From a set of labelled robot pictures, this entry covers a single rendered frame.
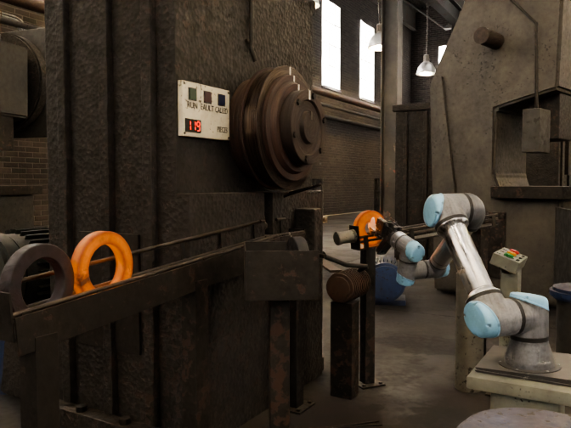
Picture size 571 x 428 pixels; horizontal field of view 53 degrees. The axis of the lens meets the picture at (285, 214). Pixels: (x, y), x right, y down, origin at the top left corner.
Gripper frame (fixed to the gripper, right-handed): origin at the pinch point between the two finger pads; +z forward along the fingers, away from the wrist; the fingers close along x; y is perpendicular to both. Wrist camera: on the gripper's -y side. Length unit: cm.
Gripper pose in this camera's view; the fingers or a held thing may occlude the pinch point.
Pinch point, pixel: (370, 226)
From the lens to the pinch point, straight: 259.7
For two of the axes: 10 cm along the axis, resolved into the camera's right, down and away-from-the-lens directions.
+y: 1.3, -9.4, -3.3
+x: -9.1, 0.2, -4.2
